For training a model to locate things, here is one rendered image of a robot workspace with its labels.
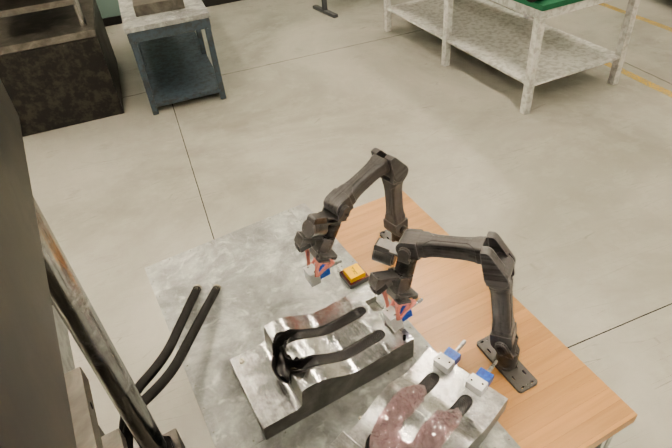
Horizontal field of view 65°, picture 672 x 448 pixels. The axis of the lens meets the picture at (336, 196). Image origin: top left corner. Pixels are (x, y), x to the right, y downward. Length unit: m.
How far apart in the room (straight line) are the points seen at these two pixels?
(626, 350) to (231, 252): 1.91
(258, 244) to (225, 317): 0.37
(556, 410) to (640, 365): 1.27
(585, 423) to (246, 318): 1.07
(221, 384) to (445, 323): 0.74
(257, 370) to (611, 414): 1.00
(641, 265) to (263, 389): 2.36
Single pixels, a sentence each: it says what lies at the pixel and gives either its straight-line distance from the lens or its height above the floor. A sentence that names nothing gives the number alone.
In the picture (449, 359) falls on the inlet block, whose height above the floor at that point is 0.88.
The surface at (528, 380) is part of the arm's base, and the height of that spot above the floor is 0.81.
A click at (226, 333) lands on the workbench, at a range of 1.86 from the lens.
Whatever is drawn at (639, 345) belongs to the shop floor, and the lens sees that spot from 2.99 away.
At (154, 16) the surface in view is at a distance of 4.94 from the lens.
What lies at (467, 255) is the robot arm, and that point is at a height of 1.22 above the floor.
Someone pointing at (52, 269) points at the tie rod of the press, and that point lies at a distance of 1.11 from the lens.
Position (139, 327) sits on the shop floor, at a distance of 3.11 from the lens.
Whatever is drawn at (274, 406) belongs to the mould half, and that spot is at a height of 0.86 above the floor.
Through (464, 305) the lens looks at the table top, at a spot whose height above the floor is 0.80.
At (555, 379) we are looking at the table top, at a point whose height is 0.80.
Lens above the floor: 2.21
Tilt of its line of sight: 38 degrees down
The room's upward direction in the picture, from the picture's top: 5 degrees counter-clockwise
